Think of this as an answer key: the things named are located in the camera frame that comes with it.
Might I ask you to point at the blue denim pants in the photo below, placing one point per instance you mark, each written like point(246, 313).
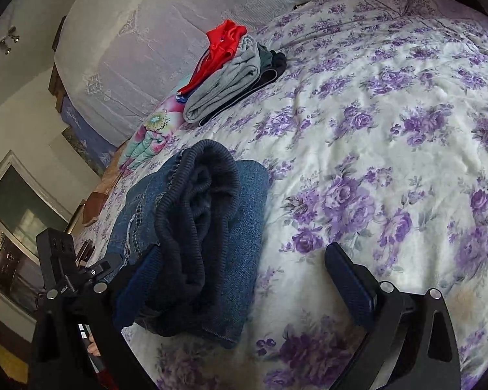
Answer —
point(244, 231)

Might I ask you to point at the blue patterned pillow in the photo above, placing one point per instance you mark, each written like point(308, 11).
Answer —
point(85, 142)

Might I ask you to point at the purple floral bed sheet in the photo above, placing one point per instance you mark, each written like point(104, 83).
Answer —
point(390, 170)

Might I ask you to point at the white framed window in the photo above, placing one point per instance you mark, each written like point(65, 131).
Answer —
point(16, 211)

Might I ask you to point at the wooden bed headboard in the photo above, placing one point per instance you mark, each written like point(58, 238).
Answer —
point(57, 85)

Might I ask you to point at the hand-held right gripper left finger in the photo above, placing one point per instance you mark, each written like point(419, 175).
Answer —
point(140, 281)

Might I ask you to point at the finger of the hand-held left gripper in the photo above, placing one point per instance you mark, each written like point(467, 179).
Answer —
point(105, 266)

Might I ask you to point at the folded teal pink floral quilt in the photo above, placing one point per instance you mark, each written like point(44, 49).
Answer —
point(154, 130)

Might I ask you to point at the red folded garment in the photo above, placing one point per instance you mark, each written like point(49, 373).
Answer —
point(215, 57)

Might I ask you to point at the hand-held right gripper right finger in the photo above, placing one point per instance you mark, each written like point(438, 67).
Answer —
point(345, 277)

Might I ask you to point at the black folded garment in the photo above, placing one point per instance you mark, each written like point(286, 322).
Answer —
point(277, 63)

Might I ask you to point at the brown pillow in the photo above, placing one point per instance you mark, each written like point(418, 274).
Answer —
point(95, 205)

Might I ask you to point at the grey folded garment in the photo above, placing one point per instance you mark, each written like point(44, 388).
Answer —
point(223, 85)

